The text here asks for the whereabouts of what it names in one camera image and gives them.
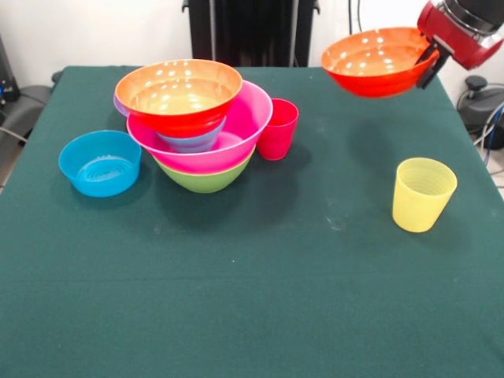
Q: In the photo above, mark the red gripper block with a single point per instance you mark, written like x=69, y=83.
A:
x=456, y=39

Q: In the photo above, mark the orange bowl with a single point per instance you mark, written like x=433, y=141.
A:
x=374, y=78
x=177, y=90

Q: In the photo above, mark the yellow cup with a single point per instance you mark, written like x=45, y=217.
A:
x=423, y=201

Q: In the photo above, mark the large magenta bowl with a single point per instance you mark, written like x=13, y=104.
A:
x=248, y=118

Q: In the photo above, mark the small cyan bowl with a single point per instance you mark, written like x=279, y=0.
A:
x=193, y=143

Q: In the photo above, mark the red cup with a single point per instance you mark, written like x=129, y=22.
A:
x=275, y=134

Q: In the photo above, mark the dark green table cloth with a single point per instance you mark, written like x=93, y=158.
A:
x=354, y=295

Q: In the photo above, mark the green bowl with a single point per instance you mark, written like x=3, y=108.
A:
x=208, y=182

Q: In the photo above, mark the purple bowl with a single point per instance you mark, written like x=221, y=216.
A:
x=120, y=107

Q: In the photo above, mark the straight-sided blue bowl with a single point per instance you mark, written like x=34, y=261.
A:
x=101, y=165

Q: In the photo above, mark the black computer box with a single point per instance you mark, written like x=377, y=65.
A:
x=6, y=78

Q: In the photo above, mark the black pedestal foot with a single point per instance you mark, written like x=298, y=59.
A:
x=33, y=102
x=478, y=96

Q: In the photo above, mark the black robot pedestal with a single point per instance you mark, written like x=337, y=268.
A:
x=248, y=31

